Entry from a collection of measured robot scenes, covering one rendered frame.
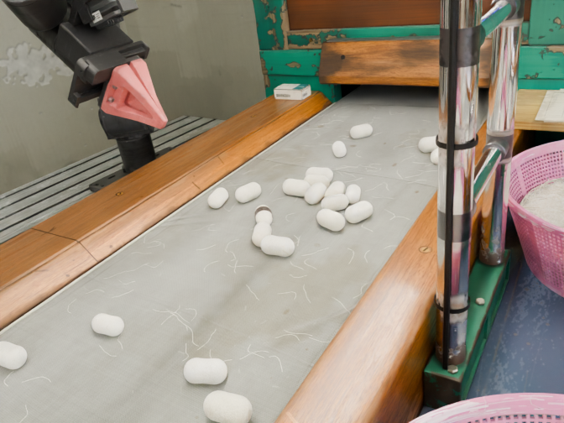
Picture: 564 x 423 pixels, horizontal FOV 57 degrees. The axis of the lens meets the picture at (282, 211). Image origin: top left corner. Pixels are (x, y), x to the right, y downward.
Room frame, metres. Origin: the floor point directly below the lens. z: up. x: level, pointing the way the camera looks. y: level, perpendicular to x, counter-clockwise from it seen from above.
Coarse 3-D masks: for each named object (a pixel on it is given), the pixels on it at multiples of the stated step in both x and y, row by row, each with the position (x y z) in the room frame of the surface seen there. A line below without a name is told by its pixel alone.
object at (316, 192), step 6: (312, 186) 0.57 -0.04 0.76; (318, 186) 0.57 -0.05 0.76; (324, 186) 0.57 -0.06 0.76; (306, 192) 0.56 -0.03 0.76; (312, 192) 0.56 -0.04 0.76; (318, 192) 0.56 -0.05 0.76; (324, 192) 0.57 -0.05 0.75; (306, 198) 0.56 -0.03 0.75; (312, 198) 0.56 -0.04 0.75; (318, 198) 0.56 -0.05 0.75; (312, 204) 0.56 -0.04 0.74
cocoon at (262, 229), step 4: (260, 224) 0.50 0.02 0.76; (264, 224) 0.50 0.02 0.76; (268, 224) 0.50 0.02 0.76; (256, 228) 0.49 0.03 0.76; (260, 228) 0.49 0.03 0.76; (264, 228) 0.49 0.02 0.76; (268, 228) 0.49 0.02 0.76; (256, 232) 0.48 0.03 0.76; (260, 232) 0.48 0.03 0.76; (264, 232) 0.48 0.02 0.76; (268, 232) 0.48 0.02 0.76; (252, 236) 0.48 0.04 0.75; (256, 236) 0.48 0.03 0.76; (260, 236) 0.48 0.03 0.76; (264, 236) 0.48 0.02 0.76; (256, 240) 0.48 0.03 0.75; (260, 240) 0.47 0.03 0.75; (256, 244) 0.48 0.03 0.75; (260, 244) 0.47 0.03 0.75
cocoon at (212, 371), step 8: (192, 360) 0.30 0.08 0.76; (200, 360) 0.30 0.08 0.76; (208, 360) 0.30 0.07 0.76; (216, 360) 0.30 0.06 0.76; (184, 368) 0.30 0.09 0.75; (192, 368) 0.29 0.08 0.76; (200, 368) 0.29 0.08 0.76; (208, 368) 0.29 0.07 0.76; (216, 368) 0.29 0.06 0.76; (224, 368) 0.29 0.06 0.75; (192, 376) 0.29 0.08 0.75; (200, 376) 0.29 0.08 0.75; (208, 376) 0.29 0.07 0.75; (216, 376) 0.29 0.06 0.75; (224, 376) 0.29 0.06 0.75
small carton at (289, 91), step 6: (282, 84) 0.99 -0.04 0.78; (288, 84) 0.99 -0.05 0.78; (294, 84) 0.98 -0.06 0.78; (300, 84) 0.97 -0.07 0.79; (306, 84) 0.97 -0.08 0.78; (276, 90) 0.97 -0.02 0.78; (282, 90) 0.96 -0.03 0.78; (288, 90) 0.95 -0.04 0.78; (294, 90) 0.94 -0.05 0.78; (300, 90) 0.94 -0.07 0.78; (306, 90) 0.95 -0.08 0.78; (276, 96) 0.97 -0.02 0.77; (282, 96) 0.96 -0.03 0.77; (288, 96) 0.95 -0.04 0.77; (294, 96) 0.94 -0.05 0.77; (300, 96) 0.94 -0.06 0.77; (306, 96) 0.95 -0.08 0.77
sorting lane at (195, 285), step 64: (320, 128) 0.84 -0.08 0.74; (384, 128) 0.79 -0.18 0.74; (384, 192) 0.57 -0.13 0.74; (128, 256) 0.50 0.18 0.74; (192, 256) 0.48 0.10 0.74; (256, 256) 0.46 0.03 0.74; (320, 256) 0.45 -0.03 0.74; (384, 256) 0.43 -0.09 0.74; (64, 320) 0.40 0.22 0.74; (128, 320) 0.39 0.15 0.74; (192, 320) 0.37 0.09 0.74; (256, 320) 0.36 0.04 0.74; (320, 320) 0.35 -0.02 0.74; (0, 384) 0.33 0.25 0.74; (64, 384) 0.31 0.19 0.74; (128, 384) 0.30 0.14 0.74; (192, 384) 0.29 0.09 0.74; (256, 384) 0.29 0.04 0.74
